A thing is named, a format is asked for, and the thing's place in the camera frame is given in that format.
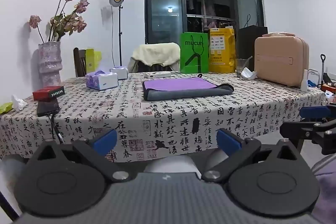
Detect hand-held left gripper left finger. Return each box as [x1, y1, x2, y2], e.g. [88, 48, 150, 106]
[31, 129, 131, 183]

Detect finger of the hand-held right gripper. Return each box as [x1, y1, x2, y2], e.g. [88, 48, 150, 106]
[299, 104, 336, 121]
[279, 120, 336, 155]

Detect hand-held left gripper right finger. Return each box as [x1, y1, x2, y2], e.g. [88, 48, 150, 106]
[201, 128, 303, 183]

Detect grey towel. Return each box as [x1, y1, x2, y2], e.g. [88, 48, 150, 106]
[142, 80, 235, 102]

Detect purple towel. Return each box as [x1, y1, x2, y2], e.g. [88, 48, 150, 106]
[143, 77, 217, 91]

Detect orange box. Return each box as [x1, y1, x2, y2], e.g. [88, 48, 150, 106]
[321, 82, 336, 95]

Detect small white bottle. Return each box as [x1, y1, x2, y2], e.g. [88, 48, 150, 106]
[300, 69, 308, 93]

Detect calligraphy print tablecloth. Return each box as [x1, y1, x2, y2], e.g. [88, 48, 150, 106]
[0, 71, 329, 163]

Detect purple grey cloth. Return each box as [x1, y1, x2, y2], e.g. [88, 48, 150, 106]
[311, 154, 336, 215]

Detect pink suitcase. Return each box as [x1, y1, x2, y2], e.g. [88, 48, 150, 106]
[254, 32, 310, 87]

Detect purple tissue pack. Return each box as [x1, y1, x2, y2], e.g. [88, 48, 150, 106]
[85, 69, 119, 91]

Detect white tissue box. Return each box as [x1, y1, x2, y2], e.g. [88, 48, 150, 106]
[109, 66, 129, 80]

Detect crumpled white wrapper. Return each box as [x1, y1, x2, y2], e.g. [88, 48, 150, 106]
[241, 67, 257, 80]

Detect red box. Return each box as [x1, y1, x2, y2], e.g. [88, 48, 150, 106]
[33, 85, 65, 103]

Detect clear drinking glass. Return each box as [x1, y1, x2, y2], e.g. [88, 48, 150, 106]
[235, 58, 249, 78]

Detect yellow green box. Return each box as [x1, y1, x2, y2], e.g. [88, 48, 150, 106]
[85, 48, 102, 74]

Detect dark wooden chair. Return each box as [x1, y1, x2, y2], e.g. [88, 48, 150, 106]
[73, 47, 87, 78]

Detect flat white box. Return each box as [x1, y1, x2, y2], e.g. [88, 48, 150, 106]
[144, 71, 172, 79]

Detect yellow paper bag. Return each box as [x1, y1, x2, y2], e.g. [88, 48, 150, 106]
[208, 27, 236, 73]

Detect crumpled white tissue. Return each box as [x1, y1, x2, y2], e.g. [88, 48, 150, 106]
[11, 94, 28, 111]

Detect pink ceramic vase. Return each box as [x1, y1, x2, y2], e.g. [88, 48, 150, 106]
[38, 41, 62, 88]

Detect black paper bag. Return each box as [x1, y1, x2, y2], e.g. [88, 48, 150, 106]
[237, 25, 268, 74]

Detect green paper bag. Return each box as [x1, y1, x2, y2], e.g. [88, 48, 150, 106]
[180, 32, 210, 74]

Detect green packet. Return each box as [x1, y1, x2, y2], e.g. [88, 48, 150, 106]
[0, 102, 13, 115]

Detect dried pink roses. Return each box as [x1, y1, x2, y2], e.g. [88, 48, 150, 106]
[29, 0, 90, 44]

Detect hanging clothes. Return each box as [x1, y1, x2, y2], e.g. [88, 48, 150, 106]
[187, 0, 219, 28]

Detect studio light on stand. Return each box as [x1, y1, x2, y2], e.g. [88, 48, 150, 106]
[109, 0, 126, 67]

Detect black handled shovel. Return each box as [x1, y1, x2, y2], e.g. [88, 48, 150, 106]
[319, 54, 326, 86]

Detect black cable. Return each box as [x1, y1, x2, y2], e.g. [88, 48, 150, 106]
[48, 113, 65, 145]

